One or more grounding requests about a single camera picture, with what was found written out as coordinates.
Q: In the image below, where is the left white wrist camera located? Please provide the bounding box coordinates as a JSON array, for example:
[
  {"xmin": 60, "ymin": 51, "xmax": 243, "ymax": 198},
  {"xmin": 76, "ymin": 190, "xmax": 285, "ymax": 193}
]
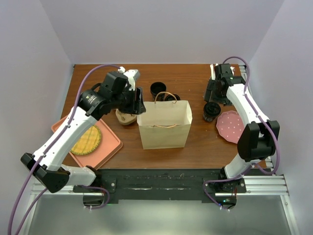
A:
[{"xmin": 117, "ymin": 67, "xmax": 140, "ymax": 91}]

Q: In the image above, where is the black coffee lid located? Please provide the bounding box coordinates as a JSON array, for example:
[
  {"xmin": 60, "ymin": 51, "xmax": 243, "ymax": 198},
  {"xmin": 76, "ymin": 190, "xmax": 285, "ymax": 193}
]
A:
[{"xmin": 203, "ymin": 102, "xmax": 221, "ymax": 116}]

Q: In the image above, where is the aluminium frame rail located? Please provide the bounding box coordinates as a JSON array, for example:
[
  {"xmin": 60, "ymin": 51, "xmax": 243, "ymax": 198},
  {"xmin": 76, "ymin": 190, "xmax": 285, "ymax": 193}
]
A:
[{"xmin": 31, "ymin": 176, "xmax": 289, "ymax": 197}]

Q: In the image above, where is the yellow woven round mat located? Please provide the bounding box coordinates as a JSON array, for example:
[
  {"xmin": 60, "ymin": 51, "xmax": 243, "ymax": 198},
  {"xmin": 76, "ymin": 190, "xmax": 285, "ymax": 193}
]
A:
[{"xmin": 70, "ymin": 125, "xmax": 102, "ymax": 156}]

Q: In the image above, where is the stack of black cups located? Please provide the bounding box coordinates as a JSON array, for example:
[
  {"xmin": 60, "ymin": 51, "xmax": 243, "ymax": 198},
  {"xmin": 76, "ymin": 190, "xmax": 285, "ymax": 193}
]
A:
[{"xmin": 150, "ymin": 82, "xmax": 166, "ymax": 101}]

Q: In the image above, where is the brown paper bag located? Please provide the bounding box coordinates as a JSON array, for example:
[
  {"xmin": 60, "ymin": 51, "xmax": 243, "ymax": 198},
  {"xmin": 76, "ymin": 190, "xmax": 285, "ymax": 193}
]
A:
[{"xmin": 137, "ymin": 98, "xmax": 193, "ymax": 150}]

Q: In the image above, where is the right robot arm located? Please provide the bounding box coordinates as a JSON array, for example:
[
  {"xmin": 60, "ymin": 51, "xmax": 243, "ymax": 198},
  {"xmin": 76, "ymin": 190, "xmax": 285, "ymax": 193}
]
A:
[{"xmin": 203, "ymin": 64, "xmax": 281, "ymax": 192}]

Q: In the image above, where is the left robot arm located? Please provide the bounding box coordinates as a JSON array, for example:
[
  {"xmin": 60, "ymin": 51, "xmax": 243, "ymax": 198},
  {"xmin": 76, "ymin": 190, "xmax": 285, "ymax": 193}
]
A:
[{"xmin": 21, "ymin": 70, "xmax": 146, "ymax": 193}]

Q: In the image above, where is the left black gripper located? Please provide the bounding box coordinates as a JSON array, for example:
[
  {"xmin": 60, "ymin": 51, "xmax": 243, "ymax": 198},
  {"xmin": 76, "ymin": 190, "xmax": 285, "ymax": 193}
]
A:
[{"xmin": 112, "ymin": 86, "xmax": 146, "ymax": 115}]

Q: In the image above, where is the pink dotted plate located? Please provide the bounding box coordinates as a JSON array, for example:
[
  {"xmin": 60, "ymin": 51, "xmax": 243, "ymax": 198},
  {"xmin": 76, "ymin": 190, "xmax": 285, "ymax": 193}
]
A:
[{"xmin": 216, "ymin": 111, "xmax": 245, "ymax": 144}]

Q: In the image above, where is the pink plastic tray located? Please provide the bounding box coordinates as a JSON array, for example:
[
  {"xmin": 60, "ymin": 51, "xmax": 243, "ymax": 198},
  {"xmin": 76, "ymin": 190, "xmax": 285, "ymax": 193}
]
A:
[{"xmin": 51, "ymin": 115, "xmax": 123, "ymax": 170}]

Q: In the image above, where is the black coffee cup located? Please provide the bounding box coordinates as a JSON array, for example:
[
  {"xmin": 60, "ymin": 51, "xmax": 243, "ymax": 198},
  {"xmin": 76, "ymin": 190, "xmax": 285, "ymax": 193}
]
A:
[{"xmin": 203, "ymin": 107, "xmax": 220, "ymax": 122}]

